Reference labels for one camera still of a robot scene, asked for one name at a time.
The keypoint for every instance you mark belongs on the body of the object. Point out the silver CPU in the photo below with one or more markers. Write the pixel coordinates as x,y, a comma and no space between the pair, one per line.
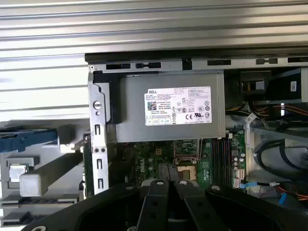
18,173

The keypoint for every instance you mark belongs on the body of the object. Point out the green graphics card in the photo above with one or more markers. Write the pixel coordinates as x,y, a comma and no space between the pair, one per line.
87,168

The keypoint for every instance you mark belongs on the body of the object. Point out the black RAM slot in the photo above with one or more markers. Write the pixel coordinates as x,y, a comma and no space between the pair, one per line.
228,154
224,154
218,154
214,154

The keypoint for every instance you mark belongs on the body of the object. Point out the grey parts rack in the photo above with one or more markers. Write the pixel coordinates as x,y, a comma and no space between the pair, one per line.
48,173

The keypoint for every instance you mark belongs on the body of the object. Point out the CPU socket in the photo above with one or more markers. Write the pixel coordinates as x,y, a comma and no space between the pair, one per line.
187,172

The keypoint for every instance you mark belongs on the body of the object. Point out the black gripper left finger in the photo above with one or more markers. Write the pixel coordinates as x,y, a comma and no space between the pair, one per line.
154,207

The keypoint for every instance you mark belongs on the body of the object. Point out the metal socket cover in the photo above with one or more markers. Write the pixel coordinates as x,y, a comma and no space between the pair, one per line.
186,159

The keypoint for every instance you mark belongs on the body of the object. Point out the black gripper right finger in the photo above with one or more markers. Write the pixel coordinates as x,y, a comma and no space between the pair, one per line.
199,211

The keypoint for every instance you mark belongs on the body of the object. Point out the metal drive cage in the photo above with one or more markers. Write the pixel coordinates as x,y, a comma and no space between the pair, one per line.
284,84

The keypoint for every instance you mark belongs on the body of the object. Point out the grey power supply unit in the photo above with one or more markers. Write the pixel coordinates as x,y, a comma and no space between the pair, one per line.
134,110

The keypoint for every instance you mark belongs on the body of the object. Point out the green motherboard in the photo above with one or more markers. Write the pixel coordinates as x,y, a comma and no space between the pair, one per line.
146,158

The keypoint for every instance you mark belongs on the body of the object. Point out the black open PC case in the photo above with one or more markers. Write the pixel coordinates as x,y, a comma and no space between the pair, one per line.
96,134

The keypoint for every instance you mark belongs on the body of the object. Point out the hard disk in blue carrier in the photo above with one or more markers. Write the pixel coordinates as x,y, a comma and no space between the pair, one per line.
29,142

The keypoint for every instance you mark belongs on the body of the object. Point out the thin locking lever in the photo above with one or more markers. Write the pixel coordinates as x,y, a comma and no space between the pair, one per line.
200,149

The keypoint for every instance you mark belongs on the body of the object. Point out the RAM stick with black chips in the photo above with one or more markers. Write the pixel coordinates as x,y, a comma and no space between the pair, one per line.
41,201

